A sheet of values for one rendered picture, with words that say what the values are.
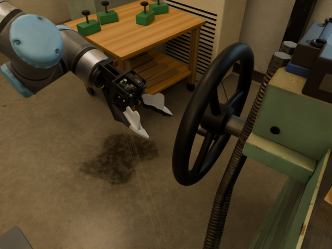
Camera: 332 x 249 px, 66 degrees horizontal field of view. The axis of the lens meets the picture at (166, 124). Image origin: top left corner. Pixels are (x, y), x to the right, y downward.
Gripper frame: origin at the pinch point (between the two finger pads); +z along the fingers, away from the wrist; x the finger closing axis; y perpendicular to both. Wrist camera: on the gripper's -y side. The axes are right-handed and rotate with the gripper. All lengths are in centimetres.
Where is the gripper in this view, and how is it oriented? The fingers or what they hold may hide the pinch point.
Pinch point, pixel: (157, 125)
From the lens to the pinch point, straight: 65.2
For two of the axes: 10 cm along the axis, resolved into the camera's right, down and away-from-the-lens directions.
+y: 2.8, -5.4, -7.9
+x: 5.8, -5.6, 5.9
